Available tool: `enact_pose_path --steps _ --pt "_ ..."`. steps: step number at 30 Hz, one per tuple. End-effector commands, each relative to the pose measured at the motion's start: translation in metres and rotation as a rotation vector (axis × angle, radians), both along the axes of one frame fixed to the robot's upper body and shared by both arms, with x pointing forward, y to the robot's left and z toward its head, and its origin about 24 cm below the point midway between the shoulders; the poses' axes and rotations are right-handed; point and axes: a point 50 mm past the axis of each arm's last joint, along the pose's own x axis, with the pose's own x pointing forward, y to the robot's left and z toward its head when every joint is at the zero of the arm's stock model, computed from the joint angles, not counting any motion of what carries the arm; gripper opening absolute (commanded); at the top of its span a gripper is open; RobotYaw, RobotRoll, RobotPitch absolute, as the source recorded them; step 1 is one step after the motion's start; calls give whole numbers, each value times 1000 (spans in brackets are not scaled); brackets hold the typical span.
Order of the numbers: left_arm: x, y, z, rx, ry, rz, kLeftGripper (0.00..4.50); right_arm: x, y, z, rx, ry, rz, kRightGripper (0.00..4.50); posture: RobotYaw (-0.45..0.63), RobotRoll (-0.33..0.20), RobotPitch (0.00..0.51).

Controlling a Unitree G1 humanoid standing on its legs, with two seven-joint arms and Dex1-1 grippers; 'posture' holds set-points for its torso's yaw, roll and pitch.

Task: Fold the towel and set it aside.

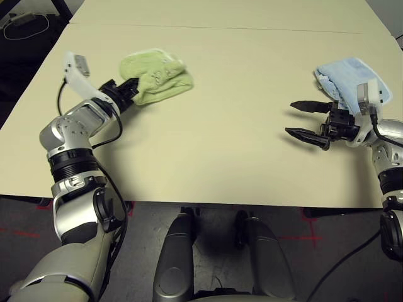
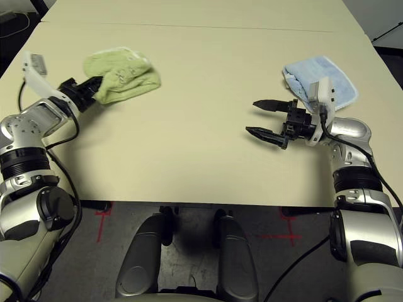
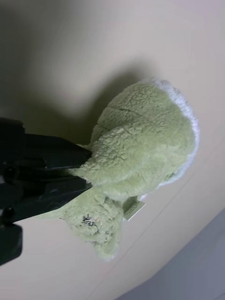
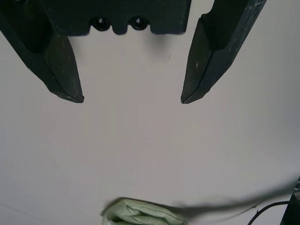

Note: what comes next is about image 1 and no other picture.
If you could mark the folded light blue towel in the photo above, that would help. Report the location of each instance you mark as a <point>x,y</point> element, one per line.
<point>349,81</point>

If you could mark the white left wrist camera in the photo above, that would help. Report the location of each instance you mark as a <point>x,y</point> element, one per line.
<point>77,74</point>

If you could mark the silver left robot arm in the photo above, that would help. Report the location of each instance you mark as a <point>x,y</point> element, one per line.
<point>69,195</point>

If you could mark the grey left robot leg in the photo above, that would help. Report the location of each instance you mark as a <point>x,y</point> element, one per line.
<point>174,251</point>

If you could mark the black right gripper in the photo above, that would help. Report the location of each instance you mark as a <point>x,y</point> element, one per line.
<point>341,124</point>

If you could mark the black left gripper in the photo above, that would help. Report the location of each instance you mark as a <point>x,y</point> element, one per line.
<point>113,94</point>

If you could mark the green towel with white edge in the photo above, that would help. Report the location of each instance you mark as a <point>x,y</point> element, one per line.
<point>154,80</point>

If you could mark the black chair base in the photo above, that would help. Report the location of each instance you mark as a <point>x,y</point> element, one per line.
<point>67,9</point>

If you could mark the white power adapter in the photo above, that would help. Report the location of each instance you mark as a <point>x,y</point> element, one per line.
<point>20,17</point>

